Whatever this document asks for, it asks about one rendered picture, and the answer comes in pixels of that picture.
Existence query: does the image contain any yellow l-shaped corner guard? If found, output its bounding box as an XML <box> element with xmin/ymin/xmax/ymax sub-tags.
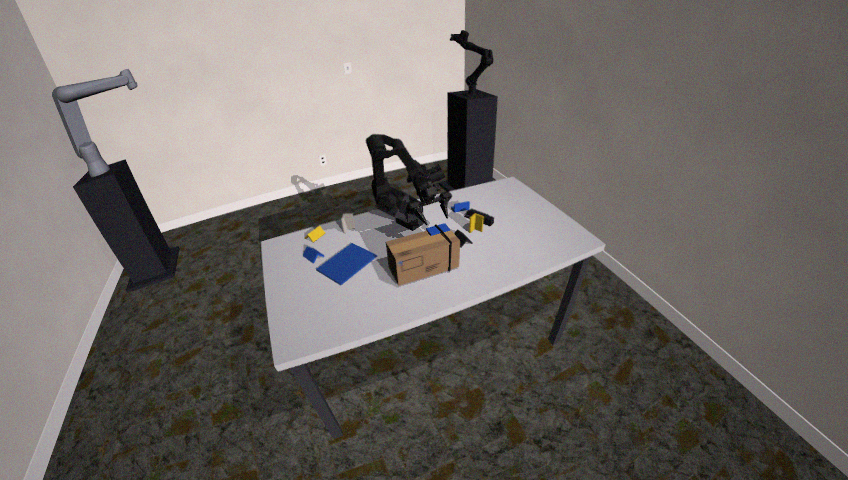
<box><xmin>469</xmin><ymin>213</ymin><xmax>484</xmax><ymax>233</ymax></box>

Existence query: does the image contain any brown cardboard box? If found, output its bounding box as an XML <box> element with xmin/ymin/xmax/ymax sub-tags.
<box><xmin>386</xmin><ymin>229</ymin><xmax>460</xmax><ymax>286</ymax></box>

